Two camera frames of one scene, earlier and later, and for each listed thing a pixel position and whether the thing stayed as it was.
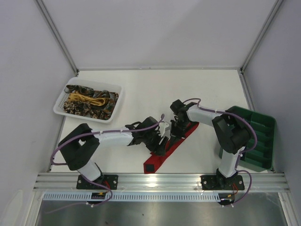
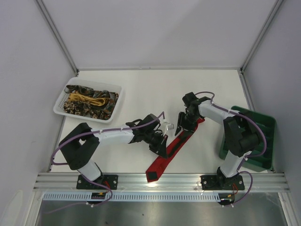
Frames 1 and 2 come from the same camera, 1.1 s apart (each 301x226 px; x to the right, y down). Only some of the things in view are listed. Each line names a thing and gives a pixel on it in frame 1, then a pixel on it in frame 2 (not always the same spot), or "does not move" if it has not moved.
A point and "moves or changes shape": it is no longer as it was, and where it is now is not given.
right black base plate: [220, 182] does not move
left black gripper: [159, 145] does not move
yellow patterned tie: [99, 101] does not move
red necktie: [154, 161] moves or changes shape
